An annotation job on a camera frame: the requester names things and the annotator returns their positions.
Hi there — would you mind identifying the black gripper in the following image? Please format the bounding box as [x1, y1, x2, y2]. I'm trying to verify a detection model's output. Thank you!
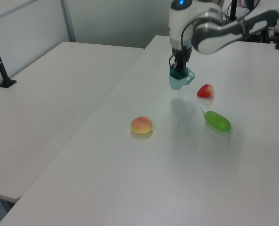
[170, 46, 193, 72]

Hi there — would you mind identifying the teal hexagonal plastic mug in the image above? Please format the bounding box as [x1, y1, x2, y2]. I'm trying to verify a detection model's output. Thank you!
[169, 66, 197, 90]

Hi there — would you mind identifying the red toy strawberry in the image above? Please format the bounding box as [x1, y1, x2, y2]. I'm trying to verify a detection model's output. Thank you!
[197, 83, 214, 98]

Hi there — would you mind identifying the green toy cucumber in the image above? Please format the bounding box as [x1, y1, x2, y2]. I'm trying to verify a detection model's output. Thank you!
[199, 107, 232, 133]

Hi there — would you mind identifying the yellow-pink toy peach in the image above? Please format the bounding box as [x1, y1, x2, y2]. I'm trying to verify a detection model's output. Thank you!
[130, 116, 153, 135]

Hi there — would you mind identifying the thin black background pole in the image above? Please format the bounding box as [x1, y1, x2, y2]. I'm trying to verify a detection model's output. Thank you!
[230, 0, 238, 20]

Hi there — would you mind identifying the black equipment box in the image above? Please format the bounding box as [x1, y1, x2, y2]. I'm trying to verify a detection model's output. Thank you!
[244, 29, 272, 43]

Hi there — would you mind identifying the white side table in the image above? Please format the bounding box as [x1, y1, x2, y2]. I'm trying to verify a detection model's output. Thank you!
[0, 41, 145, 203]

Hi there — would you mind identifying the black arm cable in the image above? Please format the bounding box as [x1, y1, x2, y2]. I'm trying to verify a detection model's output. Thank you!
[168, 16, 201, 69]

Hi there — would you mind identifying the grey metal partition post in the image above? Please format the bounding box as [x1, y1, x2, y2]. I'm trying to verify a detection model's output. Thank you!
[60, 0, 77, 43]

